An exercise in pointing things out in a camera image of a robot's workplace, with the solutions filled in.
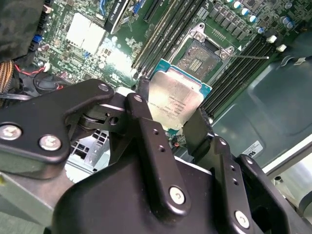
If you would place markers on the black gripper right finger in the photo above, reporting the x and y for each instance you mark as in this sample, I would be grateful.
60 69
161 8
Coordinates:
243 195

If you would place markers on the silver CPU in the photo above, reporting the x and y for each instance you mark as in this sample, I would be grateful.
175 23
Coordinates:
175 97

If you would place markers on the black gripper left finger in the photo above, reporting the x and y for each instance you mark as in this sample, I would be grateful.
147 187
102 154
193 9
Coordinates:
36 117

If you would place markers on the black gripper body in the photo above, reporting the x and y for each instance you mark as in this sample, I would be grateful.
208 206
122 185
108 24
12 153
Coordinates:
109 207

